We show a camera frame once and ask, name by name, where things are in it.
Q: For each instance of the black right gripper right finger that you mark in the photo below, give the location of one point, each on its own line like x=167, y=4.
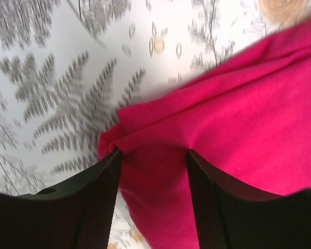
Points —
x=232, y=214

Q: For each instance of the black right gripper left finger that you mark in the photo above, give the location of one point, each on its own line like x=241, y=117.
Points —
x=75, y=213

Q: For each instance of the magenta t shirt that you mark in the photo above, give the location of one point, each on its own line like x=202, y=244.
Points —
x=250, y=117

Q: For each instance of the floral patterned table mat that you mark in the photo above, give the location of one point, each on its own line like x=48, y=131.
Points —
x=68, y=67

